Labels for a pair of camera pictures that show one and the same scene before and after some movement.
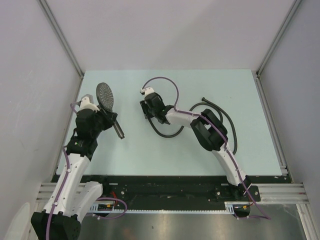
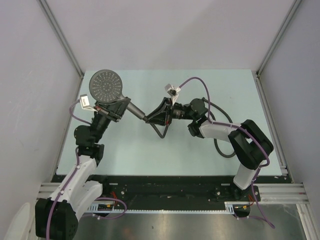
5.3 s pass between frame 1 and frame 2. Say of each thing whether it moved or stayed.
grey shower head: moved
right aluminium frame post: stayed
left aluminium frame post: stayed
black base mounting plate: stayed
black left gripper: moved
